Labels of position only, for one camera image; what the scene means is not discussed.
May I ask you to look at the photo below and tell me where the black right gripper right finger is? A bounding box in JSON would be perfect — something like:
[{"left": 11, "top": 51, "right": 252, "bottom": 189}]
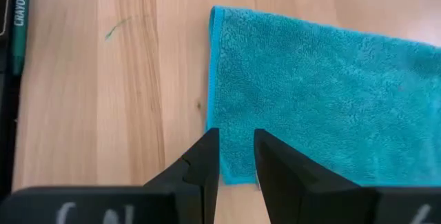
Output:
[{"left": 254, "top": 129, "right": 441, "bottom": 224}]

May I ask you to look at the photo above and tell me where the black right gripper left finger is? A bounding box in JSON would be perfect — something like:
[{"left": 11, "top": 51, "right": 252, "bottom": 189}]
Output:
[{"left": 0, "top": 128, "right": 221, "bottom": 224}]

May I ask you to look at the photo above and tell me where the teal microfiber towel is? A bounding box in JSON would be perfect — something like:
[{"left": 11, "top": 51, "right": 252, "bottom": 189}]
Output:
[{"left": 205, "top": 6, "right": 441, "bottom": 186}]

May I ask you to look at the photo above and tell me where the green crayon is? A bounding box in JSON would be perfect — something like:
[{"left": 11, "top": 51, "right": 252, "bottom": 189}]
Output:
[{"left": 12, "top": 0, "right": 32, "bottom": 77}]

